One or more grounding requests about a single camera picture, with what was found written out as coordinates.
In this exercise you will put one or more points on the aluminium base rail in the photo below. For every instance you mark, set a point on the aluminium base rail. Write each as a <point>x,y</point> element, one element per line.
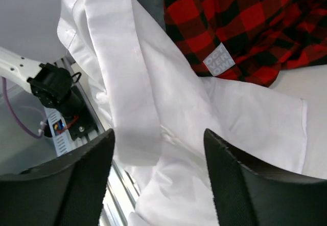
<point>99,191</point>

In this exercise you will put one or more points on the white shirt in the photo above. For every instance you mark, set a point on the white shirt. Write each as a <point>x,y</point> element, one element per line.
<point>159,109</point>

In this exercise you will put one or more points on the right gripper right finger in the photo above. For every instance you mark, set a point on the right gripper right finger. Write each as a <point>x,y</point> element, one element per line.
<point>249,191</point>

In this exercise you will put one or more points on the red black plaid shirt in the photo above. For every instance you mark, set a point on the red black plaid shirt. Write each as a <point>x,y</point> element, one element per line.
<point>248,40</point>

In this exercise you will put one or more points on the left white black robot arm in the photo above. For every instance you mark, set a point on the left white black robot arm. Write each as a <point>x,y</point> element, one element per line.
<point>56,88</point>

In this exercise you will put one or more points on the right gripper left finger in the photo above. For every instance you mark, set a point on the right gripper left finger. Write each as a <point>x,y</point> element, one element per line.
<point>34,196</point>

